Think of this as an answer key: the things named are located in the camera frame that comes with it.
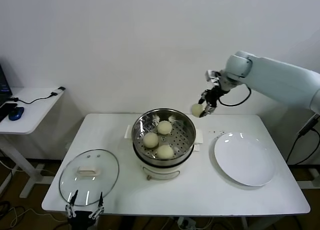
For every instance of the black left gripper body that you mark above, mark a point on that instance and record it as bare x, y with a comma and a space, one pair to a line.
83, 220

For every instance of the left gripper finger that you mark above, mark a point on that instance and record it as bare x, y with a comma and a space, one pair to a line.
70, 210
100, 207

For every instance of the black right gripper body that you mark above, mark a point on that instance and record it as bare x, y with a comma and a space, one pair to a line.
213, 96

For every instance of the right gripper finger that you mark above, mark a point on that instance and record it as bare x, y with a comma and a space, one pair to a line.
203, 97
209, 109

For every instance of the white steamed baozi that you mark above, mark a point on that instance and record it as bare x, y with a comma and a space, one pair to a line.
164, 127
150, 140
165, 152
196, 109

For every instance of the round glass pot lid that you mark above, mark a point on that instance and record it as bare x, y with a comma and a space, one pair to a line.
105, 165

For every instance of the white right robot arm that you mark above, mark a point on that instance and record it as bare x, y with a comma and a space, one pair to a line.
275, 75

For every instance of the perforated steel steamer basket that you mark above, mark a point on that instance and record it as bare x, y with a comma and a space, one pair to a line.
180, 140

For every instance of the large white round plate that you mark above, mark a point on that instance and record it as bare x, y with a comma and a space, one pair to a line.
242, 160

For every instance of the white electric cooking pot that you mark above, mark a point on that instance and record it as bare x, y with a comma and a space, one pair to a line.
162, 172

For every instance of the white floor power strip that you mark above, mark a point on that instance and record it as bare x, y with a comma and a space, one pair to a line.
186, 222

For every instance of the white desk with shaded panel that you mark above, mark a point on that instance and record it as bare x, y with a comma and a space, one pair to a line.
313, 89

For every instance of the white side desk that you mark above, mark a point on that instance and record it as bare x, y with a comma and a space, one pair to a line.
30, 115

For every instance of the blue computer mouse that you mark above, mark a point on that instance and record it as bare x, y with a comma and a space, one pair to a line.
16, 114

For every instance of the black flat phone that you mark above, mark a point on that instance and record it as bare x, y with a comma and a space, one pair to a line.
7, 109

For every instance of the dark open laptop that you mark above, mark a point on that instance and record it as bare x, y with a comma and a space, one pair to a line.
3, 85

